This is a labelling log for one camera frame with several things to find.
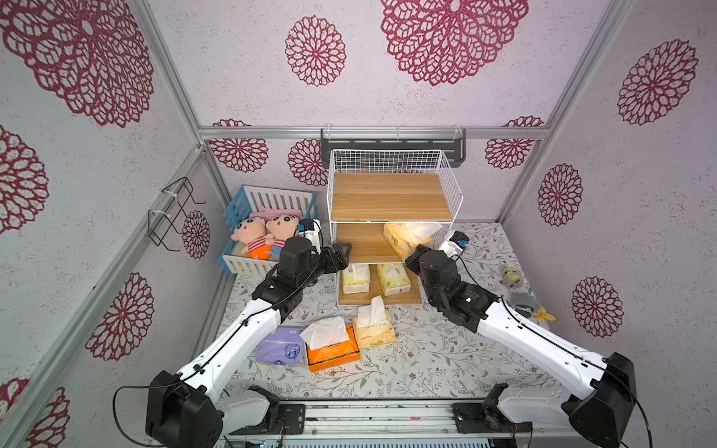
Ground yellow tissue pack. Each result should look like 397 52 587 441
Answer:
354 296 397 350
383 222 443 261

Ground orange tissue pack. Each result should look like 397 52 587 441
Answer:
300 317 360 373

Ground purple tissue pack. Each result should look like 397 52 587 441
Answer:
255 326 305 366

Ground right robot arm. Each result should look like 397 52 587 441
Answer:
405 246 644 447

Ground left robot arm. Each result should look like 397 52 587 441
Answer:
145 236 352 447

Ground green tissue pack left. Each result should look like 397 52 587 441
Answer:
341 263 371 294

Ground green tissue pack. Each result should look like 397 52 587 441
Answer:
376 263 411 297
341 263 371 294

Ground green tissue pack right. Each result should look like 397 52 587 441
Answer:
376 263 411 297

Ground pink doll plush right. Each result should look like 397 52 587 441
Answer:
266 215 300 261

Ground pink doll plush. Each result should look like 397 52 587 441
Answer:
266 215 300 261
232 218 276 261

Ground yellow grey penguin plush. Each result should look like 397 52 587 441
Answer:
502 265 525 289

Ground pink doll plush left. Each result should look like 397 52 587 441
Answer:
232 218 276 261

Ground blue white slatted crate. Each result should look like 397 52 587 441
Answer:
218 186 320 277

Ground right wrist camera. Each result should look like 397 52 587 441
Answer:
439 231 470 258

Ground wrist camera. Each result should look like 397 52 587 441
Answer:
297 218 323 254
439 231 470 258

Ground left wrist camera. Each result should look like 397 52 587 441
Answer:
297 218 323 254

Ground white wire three-tier shelf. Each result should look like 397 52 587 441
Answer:
326 147 464 307

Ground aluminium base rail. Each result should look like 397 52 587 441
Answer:
150 398 567 444

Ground black wire wall rack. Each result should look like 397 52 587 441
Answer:
146 177 207 253

